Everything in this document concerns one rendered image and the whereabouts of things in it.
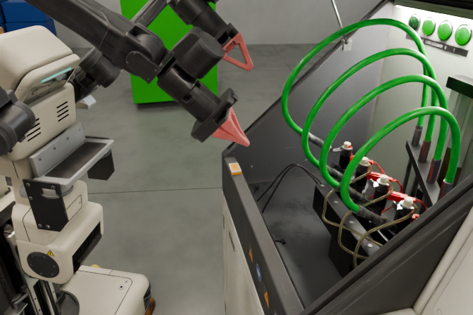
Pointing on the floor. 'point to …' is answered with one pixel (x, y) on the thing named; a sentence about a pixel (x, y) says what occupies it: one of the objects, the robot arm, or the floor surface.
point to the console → (451, 278)
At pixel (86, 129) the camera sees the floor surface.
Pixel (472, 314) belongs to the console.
